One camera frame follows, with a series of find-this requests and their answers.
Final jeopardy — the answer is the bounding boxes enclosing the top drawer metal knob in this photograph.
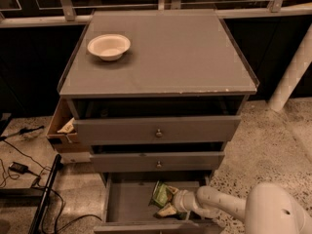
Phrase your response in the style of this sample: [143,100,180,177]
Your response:
[155,129,163,137]

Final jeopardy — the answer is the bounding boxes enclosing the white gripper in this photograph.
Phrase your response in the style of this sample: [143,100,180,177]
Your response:
[156,186,199,217]

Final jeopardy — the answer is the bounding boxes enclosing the middle drawer metal knob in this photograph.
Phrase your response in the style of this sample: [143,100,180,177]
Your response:
[156,161,163,169]

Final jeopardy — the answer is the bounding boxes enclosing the grey middle drawer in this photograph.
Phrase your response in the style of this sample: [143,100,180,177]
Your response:
[90,151,224,173]

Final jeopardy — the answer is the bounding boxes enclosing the grey drawer cabinet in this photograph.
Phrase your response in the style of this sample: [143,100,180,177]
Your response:
[57,9,260,234]

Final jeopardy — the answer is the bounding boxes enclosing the metal railing frame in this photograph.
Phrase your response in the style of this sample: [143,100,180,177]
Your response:
[0,0,312,27]

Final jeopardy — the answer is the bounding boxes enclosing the white paper bowl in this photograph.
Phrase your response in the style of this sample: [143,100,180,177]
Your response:
[87,34,131,61]

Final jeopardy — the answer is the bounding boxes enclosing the white cylindrical post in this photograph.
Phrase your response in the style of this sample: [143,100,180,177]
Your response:
[268,25,312,112]

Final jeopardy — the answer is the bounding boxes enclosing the green jalapeno chip bag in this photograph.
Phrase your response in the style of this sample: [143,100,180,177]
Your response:
[149,180,187,220]

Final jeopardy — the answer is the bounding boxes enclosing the grey drawer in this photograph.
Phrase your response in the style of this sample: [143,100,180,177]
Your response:
[94,172,223,234]
[90,151,224,173]
[73,116,241,145]

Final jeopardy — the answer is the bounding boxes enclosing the brown cardboard box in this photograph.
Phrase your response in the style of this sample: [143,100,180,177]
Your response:
[47,99,90,163]

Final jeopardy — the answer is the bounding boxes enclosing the black floor cable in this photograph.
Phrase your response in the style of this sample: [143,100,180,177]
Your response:
[0,139,103,234]

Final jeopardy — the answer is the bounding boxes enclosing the drawer metal knob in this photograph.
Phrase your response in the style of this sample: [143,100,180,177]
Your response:
[155,129,163,137]
[156,161,163,169]

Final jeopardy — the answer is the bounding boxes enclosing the black metal stand bar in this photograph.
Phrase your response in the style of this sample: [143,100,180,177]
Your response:
[28,154,61,234]

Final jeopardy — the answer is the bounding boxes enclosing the grey top drawer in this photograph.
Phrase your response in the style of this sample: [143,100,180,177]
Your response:
[73,116,241,145]

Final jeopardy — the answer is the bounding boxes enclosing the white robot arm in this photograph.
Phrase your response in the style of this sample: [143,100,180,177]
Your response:
[157,182,312,234]

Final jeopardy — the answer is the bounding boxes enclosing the grey bottom drawer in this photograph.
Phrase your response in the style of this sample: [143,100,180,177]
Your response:
[94,172,223,234]

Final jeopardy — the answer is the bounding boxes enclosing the black power adapter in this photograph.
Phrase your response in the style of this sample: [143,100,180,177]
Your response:
[9,162,28,175]

